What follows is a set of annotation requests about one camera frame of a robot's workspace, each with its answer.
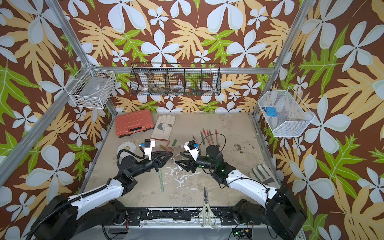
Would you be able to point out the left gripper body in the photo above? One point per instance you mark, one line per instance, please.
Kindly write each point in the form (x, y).
(155, 164)

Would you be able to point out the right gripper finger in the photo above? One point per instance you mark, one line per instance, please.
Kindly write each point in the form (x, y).
(186, 165)
(186, 155)

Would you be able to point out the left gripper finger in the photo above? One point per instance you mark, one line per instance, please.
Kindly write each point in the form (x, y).
(164, 159)
(163, 155)

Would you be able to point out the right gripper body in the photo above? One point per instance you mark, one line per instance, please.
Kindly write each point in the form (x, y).
(202, 164)

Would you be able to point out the clear red-capped pen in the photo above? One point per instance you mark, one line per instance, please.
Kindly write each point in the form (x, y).
(208, 137)

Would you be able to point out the red gel pen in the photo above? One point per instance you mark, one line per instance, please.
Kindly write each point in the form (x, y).
(216, 134)

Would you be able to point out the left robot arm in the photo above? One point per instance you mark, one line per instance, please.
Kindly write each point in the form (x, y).
(65, 217)

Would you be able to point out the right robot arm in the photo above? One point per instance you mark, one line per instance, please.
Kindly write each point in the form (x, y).
(275, 207)

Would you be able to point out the light green pen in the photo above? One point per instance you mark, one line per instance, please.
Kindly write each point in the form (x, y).
(161, 181)

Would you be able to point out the beige work glove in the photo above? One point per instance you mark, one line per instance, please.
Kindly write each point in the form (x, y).
(163, 127)

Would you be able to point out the white tape roll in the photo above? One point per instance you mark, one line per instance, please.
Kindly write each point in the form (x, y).
(130, 146)

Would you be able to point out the red plastic tool case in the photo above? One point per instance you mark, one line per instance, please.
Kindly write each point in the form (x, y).
(134, 122)

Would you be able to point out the blue object in basket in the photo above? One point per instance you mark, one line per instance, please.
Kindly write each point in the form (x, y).
(270, 111)

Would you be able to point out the white mesh basket right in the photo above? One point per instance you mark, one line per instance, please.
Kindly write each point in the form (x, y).
(294, 116)

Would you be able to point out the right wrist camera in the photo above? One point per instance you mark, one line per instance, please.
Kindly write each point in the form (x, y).
(193, 148)

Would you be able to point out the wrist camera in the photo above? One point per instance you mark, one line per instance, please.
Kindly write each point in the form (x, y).
(193, 148)
(147, 147)

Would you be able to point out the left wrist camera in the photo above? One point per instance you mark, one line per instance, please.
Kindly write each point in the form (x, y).
(147, 147)

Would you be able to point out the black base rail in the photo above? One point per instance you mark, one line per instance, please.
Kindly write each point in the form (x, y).
(226, 215)

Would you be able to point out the white handled scissors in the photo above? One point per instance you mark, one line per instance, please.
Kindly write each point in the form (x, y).
(206, 215)

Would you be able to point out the black wire basket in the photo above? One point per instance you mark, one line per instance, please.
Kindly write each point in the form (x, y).
(176, 79)

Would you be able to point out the white wire basket left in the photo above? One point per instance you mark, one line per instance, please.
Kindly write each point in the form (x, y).
(91, 87)

